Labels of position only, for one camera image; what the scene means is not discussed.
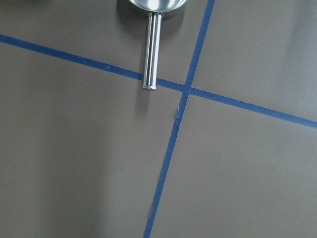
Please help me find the metal scoop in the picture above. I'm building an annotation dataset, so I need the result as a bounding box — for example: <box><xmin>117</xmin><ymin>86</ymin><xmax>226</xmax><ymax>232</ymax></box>
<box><xmin>127</xmin><ymin>0</ymin><xmax>187</xmax><ymax>91</ymax></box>

